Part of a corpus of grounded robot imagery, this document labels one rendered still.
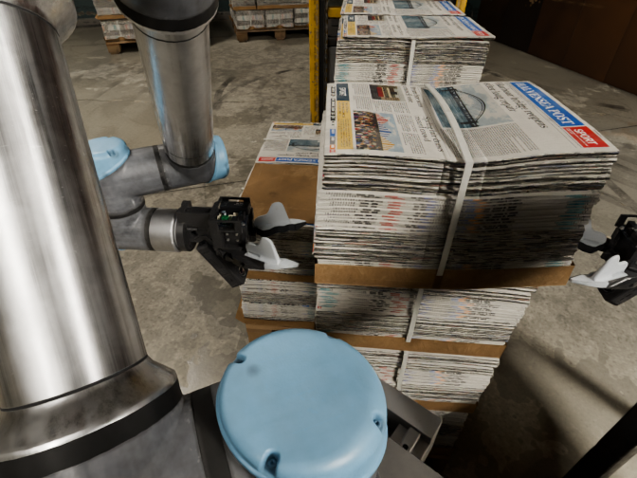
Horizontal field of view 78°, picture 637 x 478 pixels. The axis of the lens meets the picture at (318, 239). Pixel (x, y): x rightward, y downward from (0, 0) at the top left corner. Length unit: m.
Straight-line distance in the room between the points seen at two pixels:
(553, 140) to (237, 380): 0.48
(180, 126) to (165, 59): 0.11
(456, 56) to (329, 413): 0.97
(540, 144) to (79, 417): 0.54
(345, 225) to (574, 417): 1.27
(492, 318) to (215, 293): 1.29
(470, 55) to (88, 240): 1.00
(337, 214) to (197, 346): 1.19
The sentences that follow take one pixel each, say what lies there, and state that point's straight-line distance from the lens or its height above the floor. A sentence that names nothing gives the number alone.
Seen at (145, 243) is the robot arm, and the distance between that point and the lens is 0.72.
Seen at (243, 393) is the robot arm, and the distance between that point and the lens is 0.28.
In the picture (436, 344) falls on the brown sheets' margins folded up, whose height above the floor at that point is 0.63.
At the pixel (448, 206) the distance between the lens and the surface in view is 0.56.
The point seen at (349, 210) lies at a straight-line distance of 0.54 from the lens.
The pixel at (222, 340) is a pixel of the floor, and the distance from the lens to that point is 1.65.
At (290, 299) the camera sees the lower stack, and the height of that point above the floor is 0.29.
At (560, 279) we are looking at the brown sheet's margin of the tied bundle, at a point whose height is 0.87.
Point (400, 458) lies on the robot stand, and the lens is 0.52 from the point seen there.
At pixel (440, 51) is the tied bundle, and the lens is 1.12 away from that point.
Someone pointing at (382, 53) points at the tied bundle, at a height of 1.03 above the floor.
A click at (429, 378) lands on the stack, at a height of 0.51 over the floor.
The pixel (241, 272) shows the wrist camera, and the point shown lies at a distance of 0.74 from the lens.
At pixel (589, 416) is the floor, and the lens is 1.70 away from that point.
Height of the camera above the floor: 1.29
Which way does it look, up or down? 39 degrees down
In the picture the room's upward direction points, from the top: straight up
